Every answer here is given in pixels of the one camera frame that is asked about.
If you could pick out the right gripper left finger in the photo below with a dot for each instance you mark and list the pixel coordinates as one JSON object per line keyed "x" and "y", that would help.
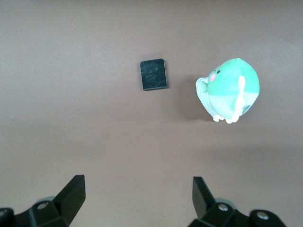
{"x": 64, "y": 205}

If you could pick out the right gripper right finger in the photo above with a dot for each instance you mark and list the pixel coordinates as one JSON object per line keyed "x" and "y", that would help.
{"x": 208, "y": 208}

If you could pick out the dark teal square block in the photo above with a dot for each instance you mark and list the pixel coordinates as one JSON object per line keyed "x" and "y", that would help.
{"x": 154, "y": 74}

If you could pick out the green dinosaur plush toy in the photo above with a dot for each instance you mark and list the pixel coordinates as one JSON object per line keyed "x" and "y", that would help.
{"x": 227, "y": 85}

